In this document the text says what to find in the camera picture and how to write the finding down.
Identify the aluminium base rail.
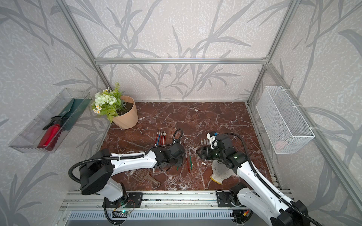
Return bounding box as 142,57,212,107
59,190,221,211

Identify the terracotta flower pot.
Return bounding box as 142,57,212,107
113,96,138,129

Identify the clear plastic wall tray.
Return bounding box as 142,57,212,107
9,88,91,153

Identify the white work glove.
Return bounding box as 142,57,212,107
210,161,234,185

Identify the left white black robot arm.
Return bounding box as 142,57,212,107
68,142,186,202

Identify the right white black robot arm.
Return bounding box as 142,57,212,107
197,132,320,226

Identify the red spray bottle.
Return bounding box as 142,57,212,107
37,116,67,151

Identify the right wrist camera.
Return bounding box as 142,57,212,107
206,131,218,149

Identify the artificial white flower plant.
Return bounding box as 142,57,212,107
91,82,126,123

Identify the white wire mesh basket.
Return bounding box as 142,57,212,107
256,86,315,154

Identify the small circuit board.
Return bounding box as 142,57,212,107
112,209,134,218

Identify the green carving knife right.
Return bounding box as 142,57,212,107
189,150,193,170

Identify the green garden trowel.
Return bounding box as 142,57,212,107
58,98,91,131

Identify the brown plastic scoop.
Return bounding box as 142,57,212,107
130,168,161,187

